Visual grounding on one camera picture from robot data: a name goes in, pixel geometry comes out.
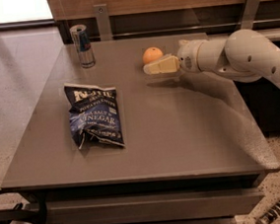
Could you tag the orange fruit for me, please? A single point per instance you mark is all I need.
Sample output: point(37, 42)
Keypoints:
point(151, 54)

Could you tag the right metal wall bracket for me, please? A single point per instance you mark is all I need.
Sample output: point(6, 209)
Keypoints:
point(250, 8)

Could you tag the metal wall bracket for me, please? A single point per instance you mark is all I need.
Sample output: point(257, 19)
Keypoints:
point(250, 8)
point(103, 22)

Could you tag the blue silver energy drink can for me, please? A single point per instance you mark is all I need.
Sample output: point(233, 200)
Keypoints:
point(83, 46)

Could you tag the left metal wall bracket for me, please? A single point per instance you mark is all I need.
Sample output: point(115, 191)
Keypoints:
point(103, 22)

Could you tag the blue kettle chips bag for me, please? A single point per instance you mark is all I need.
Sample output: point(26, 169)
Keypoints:
point(94, 114)

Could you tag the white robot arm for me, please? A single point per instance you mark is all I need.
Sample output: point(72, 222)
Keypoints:
point(244, 56)

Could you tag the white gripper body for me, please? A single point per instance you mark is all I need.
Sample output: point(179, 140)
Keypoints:
point(187, 59)

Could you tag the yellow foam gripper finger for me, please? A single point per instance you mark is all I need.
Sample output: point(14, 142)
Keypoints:
point(166, 65)

